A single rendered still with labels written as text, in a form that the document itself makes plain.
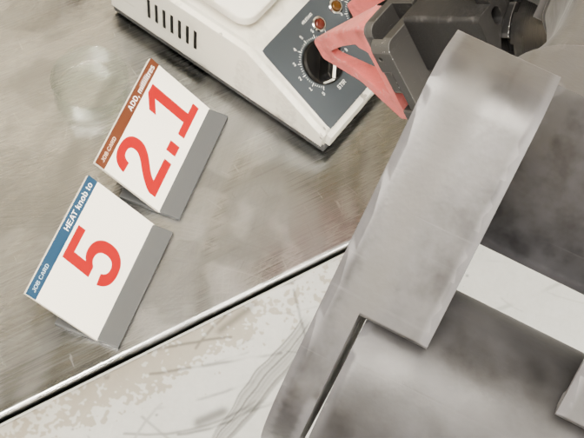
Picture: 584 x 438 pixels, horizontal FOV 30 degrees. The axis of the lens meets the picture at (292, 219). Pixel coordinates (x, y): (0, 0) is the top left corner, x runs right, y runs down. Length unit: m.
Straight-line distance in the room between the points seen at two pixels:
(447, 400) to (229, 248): 0.47
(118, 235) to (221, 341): 0.10
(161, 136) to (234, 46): 0.08
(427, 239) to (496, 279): 0.49
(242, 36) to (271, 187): 0.11
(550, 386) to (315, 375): 0.06
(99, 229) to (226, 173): 0.10
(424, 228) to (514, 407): 0.05
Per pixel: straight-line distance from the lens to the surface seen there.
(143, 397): 0.70
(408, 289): 0.27
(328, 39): 0.65
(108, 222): 0.72
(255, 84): 0.77
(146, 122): 0.75
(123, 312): 0.72
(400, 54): 0.58
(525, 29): 0.55
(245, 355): 0.71
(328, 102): 0.76
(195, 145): 0.77
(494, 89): 0.27
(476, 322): 0.29
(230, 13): 0.73
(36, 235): 0.75
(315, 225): 0.75
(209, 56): 0.78
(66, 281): 0.70
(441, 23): 0.56
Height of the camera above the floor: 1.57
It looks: 63 degrees down
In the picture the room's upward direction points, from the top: 11 degrees clockwise
